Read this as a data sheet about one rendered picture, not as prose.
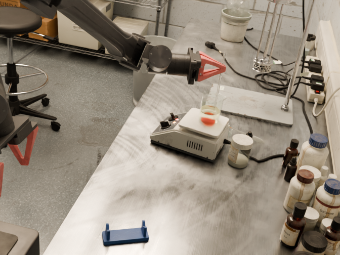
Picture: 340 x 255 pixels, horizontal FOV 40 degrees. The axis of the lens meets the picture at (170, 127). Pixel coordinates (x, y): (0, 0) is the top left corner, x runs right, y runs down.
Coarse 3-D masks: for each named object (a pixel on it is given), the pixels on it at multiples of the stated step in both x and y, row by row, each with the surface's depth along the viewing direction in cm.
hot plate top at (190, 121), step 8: (192, 112) 137; (184, 120) 132; (192, 120) 133; (224, 120) 135; (184, 128) 130; (192, 128) 129; (200, 128) 129; (208, 128) 130; (216, 128) 130; (224, 128) 132; (208, 136) 128; (216, 136) 127
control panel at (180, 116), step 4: (168, 116) 144; (180, 116) 140; (164, 120) 142; (176, 120) 137; (180, 120) 136; (160, 124) 140; (172, 124) 135; (176, 124) 134; (156, 128) 138; (160, 128) 136; (168, 128) 134; (172, 128) 132; (156, 132) 134
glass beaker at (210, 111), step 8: (208, 96) 133; (224, 96) 130; (200, 104) 131; (208, 104) 128; (216, 104) 128; (200, 112) 131; (208, 112) 129; (216, 112) 129; (200, 120) 132; (208, 120) 130; (216, 120) 131
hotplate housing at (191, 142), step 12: (168, 132) 132; (180, 132) 131; (192, 132) 131; (168, 144) 134; (180, 144) 132; (192, 144) 130; (204, 144) 129; (216, 144) 128; (204, 156) 131; (216, 156) 132
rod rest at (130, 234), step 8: (144, 224) 102; (104, 232) 102; (112, 232) 102; (120, 232) 102; (128, 232) 103; (136, 232) 103; (144, 232) 101; (104, 240) 100; (112, 240) 100; (120, 240) 100; (128, 240) 101; (136, 240) 102; (144, 240) 102
